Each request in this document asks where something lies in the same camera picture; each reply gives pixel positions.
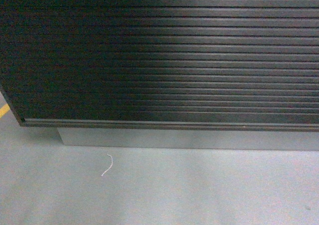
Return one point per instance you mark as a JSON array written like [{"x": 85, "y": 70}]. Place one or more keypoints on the black checkout counter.
[{"x": 210, "y": 74}]

